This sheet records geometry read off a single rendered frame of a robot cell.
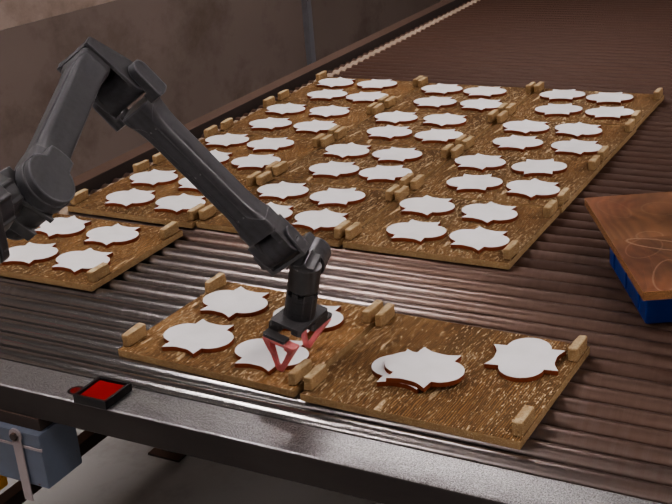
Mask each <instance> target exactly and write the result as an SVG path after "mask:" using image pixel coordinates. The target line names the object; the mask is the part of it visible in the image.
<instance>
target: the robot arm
mask: <svg viewBox="0 0 672 504"><path fill-rule="evenodd" d="M57 70H58V71H59V72H60V73H61V77H60V80H59V82H58V85H57V87H56V89H55V91H54V93H53V95H52V97H51V99H50V102H49V104H48V106H47V108H46V110H45V112H44V114H43V116H42V119H41V121H40V123H39V125H38V127H37V129H36V131H35V133H34V136H33V138H32V140H31V142H30V144H29V146H28V148H27V150H26V152H25V154H24V155H23V156H22V157H21V159H20V160H19V162H18V163H17V165H16V167H15V169H14V170H13V169H12V168H11V167H10V166H8V167H6V168H5V169H3V170H2V171H0V258H1V263H3V262H4V261H5V260H7V259H8V258H9V256H10V252H9V247H8V242H7V238H8V239H10V240H21V239H25V240H26V241H29V240H30V239H32V238H33V237H34V236H35V235H36V234H37V233H36V231H35V229H36V228H37V227H39V226H40V225H41V224H42V223H44V222H45V221H48V222H49V223H51V222H53V221H54V218H53V217H52V215H53V214H55V213H57V212H59V211H60V210H62V209H63V208H64V207H65V206H67V205H68V204H69V202H70V201H71V200H72V199H73V198H74V196H75V191H76V189H75V183H74V180H73V178H72V176H71V174H70V172H71V169H72V167H73V164H74V163H73V162H72V161H71V157H72V155H73V152H74V150H75V147H76V145H77V142H78V140H79V138H80V135H81V133H82V130H83V128H84V125H85V123H86V120H87V118H88V116H89V113H90V111H91V108H92V107H93V108H94V110H95V111H96V112H97V113H98V114H99V115H100V116H101V117H102V118H103V119H104V120H105V121H106V122H107V123H108V124H109V125H110V126H111V127H112V128H113V129H114V130H115V131H116V132H118V131H119V130H121V129H122V128H123V127H124V126H128V127H129V128H132V129H133V130H135V131H136V132H138V133H139V134H140V135H142V136H143V137H144V138H145V139H146V140H148V141H149V142H150V143H151V144H152V145H153V146H154V147H155V148H156V149H157V150H158V151H159V152H160V153H161V154H162V155H163V156H164V157H165V158H166V159H167V160H168V161H169V162H170V163H171V164H172V165H173V166H174V167H175V168H176V169H177V170H178V171H179V172H180V173H181V174H182V175H183V176H185V177H186V178H187V179H188V180H189V181H190V182H191V183H192V184H193V185H194V186H195V187H196V188H197V189H198V190H199V191H200V192H201V193H202V194H203V195H204V196H205V197H206V198H207V199H208V200H209V201H210V202H211V203H212V204H213V205H214V206H215V207H216V208H217V209H218V210H219V211H220V212H221V213H222V214H223V215H224V216H225V217H226V218H227V219H228V220H229V222H230V223H231V224H232V225H233V227H234V228H235V229H236V231H237V232H238V234H239V237H240V238H241V239H242V240H243V241H244V242H245V243H246V244H247V245H248V246H249V247H248V251H249V252H250V253H251V254H252V255H253V258H254V260H255V261H256V262H257V264H258V265H259V266H260V267H261V268H262V269H263V270H264V271H265V270H267V271H268V272H269V273H270V274H271V276H272V277H273V276H274V275H276V274H277V273H279V272H280V271H282V270H283V269H285V268H286V267H287V266H289V265H290V266H289V274H288V282H287V291H286V299H285V307H284V308H283V309H282V310H280V311H279V312H278V313H277V314H275V315H274V316H273V317H272V318H271V320H270V321H269V328H268V329H266V330H265V331H264V332H263V338H262V339H263V341H264V343H265V345H266V346H267V348H268V350H269V352H270V354H271V356H272V358H273V361H274V364H275V367H276V369H277V370H279V371H281V372H284V370H285V369H286V367H287V366H288V364H289V363H290V361H291V359H292V358H293V356H294V355H295V353H296V351H297V350H298V348H299V346H300V345H299V344H296V343H294V342H291V341H289V337H287V336H285V335H282V334H280V333H279V332H281V331H282V330H283V329H284V328H285V329H287V330H290V331H291V335H293V336H296V337H301V338H302V342H303V346H304V347H307V348H309V349H310V348H311V346H312V345H313V344H314V342H315V341H316V339H317V338H318V337H319V335H320V334H321V333H322V331H323V330H324V329H325V327H326V326H327V325H328V323H329V322H330V321H331V318H332V313H331V312H328V311H327V310H328V309H327V308H326V307H324V306H322V305H319V304H317V298H318V291H319V284H320V277H321V275H322V274H323V272H324V270H325V268H326V265H327V263H328V261H329V259H330V256H331V248H330V246H329V244H328V243H327V242H326V241H325V240H324V239H322V238H319V237H315V236H314V235H313V234H312V233H311V232H308V233H306V234H305V235H304V236H302V235H301V234H300V233H299V232H298V231H297V230H296V229H295V228H294V227H293V226H292V225H291V224H290V223H289V222H288V221H287V220H286V219H285V218H284V217H283V216H282V215H281V214H279V215H278V214H277V213H276V212H275V211H274V210H273V209H272V208H271V207H270V206H269V205H267V204H265V203H263V202H262V201H260V200H259V199H258V198H256V197H255V196H254V195H253V194H252V193H250V192H249V191H248V190H247V189H246V188H245V187H244V186H243V185H242V184H241V183H240V182H239V181H238V180H237V179H236V178H235V177H234V176H233V175H232V174H231V173H230V172H229V171H228V170H227V169H226V168H225V167H224V166H223V165H222V164H221V163H220V162H219V161H218V160H217V159H216V158H215V157H214V156H213V155H212V154H211V152H210V151H209V150H208V149H207V148H206V147H205V146H204V145H203V144H202V143H201V142H200V141H199V140H198V139H197V138H196V137H195V136H194V135H193V134H192V133H191V132H190V131H189V130H188V129H187V128H186V127H185V126H184V125H183V124H182V123H181V122H180V121H179V120H178V119H177V118H176V117H175V116H174V115H173V114H172V113H171V111H170V110H169V109H168V108H167V106H166V105H165V104H164V102H163V101H162V99H161V98H160V97H161V96H162V95H163V94H164V93H165V92H166V89H167V85H166V84H165V83H164V82H163V81H162V80H161V79H160V78H159V77H158V76H157V75H156V74H155V73H154V72H153V71H152V70H151V69H150V68H149V67H148V66H147V64H145V63H144V62H143V61H141V60H135V61H134V62H132V61H131V60H130V59H128V58H126V57H125V56H123V55H121V54H119V53H118V52H116V51H114V50H113V49H111V48H109V47H107V46H106V45H104V44H102V43H101V42H99V41H97V40H95V39H94V38H92V37H88V38H87V39H86V41H85V42H84V43H83V44H82V45H80V46H79V47H78V48H77V49H76V51H75V52H73V53H72V54H70V55H69V56H68V57H67V58H66V59H65V60H64V61H62V62H61V63H59V65H58V67H57ZM144 92H146V93H145V94H144V97H143V98H142V99H140V100H139V101H138V102H137V103H136V104H134V105H133V106H132V107H131V108H130V109H129V110H128V109H127V108H126V107H128V106H129V105H130V104H131V103H132V102H134V101H135V100H136V99H137V98H138V97H140V96H141V95H142V94H143V93H144ZM307 330H310V331H315V332H314V334H313V335H312V337H311V338H310V340H308V336H307ZM275 345H277V346H280V347H282V348H284V351H286V352H287V354H286V356H285V358H284V361H283V362H282V364H281V363H280V361H279V357H278V354H277V350H276V346H275Z"/></svg>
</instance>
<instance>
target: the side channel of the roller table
mask: <svg viewBox="0 0 672 504"><path fill-rule="evenodd" d="M467 1H470V0H443V1H441V2H439V3H436V4H434V5H432V6H430V7H428V8H426V9H424V10H422V11H420V12H418V13H416V14H414V15H411V16H409V17H407V18H405V19H403V20H401V21H399V22H397V23H395V24H393V25H391V26H389V27H386V28H384V29H382V30H380V31H378V32H376V33H374V34H372V35H370V36H368V37H366V38H364V39H361V40H359V41H357V42H355V43H353V44H351V45H349V46H347V47H345V48H343V49H341V50H339V51H336V52H334V53H332V54H330V55H328V56H326V57H324V58H322V59H320V60H318V61H316V62H314V63H311V64H309V65H307V66H305V67H303V68H301V69H299V70H297V71H295V72H293V73H291V74H289V75H286V76H284V77H282V78H280V79H278V80H276V81H274V82H272V83H270V84H268V85H266V86H264V87H261V88H259V89H257V90H255V91H253V92H251V93H249V94H247V95H245V96H243V97H241V98H239V99H236V100H234V101H232V102H230V103H228V104H226V105H224V106H222V107H220V108H218V109H216V110H214V111H211V112H209V113H207V114H205V115H203V116H201V117H199V118H197V119H195V120H193V121H191V122H189V123H186V124H184V126H185V127H186V128H187V129H188V130H189V131H190V132H191V133H192V134H193V135H194V136H195V137H196V138H198V139H199V138H200V137H201V135H202V134H204V130H205V129H206V128H209V127H210V126H212V125H217V127H219V126H220V125H221V124H220V123H221V122H222V121H224V120H225V119H227V118H233V121H234V119H235V118H236V117H242V115H243V114H244V113H250V111H251V110H252V109H258V107H259V106H260V105H263V100H264V99H266V98H268V97H270V96H274V97H275V98H278V95H277V93H279V92H280V91H283V90H285V89H288V90H292V91H294V89H295V87H301V85H302V84H307V83H308V81H309V80H314V79H315V77H316V74H318V73H320V72H322V71H327V72H328V71H329V70H330V71H333V69H334V68H335V67H338V68H339V66H340V65H341V64H345V63H346V62H347V61H351V60H352V59H353V58H356V59H357V57H358V56H362V55H363V53H368V51H369V50H374V48H375V47H379V46H380V45H384V43H385V42H389V41H390V40H391V39H395V37H399V36H400V35H401V34H405V32H409V31H410V30H411V29H414V28H415V27H419V25H423V24H424V23H425V22H428V21H429V20H433V18H437V16H438V15H440V16H441V15H442V13H446V11H450V10H451V9H454V8H455V7H458V6H459V5H462V4H463V3H466V2H467ZM157 153H159V151H158V150H157V149H156V148H155V147H154V146H153V145H152V144H151V143H150V142H147V143H145V144H143V145H141V146H139V147H136V148H134V149H132V150H130V151H128V152H126V153H124V154H122V155H120V156H118V157H116V158H114V159H111V160H109V161H107V162H105V163H103V164H101V165H99V166H97V167H95V168H93V169H91V170H89V171H86V172H84V173H82V174H80V175H78V176H76V177H74V178H73V180H74V183H75V189H76V191H75V193H76V192H78V191H80V190H82V189H88V194H89V193H90V191H91V190H93V189H97V190H99V189H100V188H101V186H102V185H103V184H110V183H112V181H113V179H114V178H122V177H123V175H124V174H125V173H132V172H133V166H132V165H133V164H136V163H139V162H141V161H143V160H149V162H151V163H152V162H153V160H152V156H153V155H155V154H157Z"/></svg>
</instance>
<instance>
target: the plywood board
mask: <svg viewBox="0 0 672 504"><path fill-rule="evenodd" d="M584 205H585V207H586V208H587V210H588V212H589V213H590V215H591V217H592V218H593V220H594V222H595V223H596V225H597V226H598V228H599V230H600V231H601V233H602V235H603V236H604V238H605V240H606V241H607V243H608V245H609V246H610V248H611V249H612V251H613V253H614V254H615V256H616V258H617V259H618V261H619V263H620V264H621V266H622V267H623V269H624V271H625V272H626V274H627V276H628V277H629V279H630V281H631V282H632V284H633V285H634V287H635V289H636V290H637V292H638V294H639V295H640V297H641V299H642V300H643V301H649V300H663V299H672V191H670V192H657V193H644V194H630V195H617V196H603V197H590V198H585V204H584Z"/></svg>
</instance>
